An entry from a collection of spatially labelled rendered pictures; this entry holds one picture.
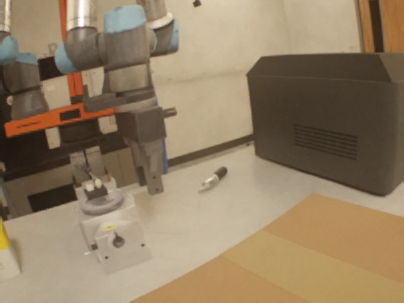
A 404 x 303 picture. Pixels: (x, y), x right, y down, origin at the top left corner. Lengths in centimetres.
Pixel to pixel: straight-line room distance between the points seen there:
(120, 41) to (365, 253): 44
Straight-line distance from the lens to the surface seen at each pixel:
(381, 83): 60
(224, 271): 23
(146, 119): 47
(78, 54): 62
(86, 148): 97
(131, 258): 51
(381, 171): 64
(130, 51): 49
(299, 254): 24
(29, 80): 104
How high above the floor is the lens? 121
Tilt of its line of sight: 15 degrees down
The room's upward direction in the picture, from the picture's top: 8 degrees counter-clockwise
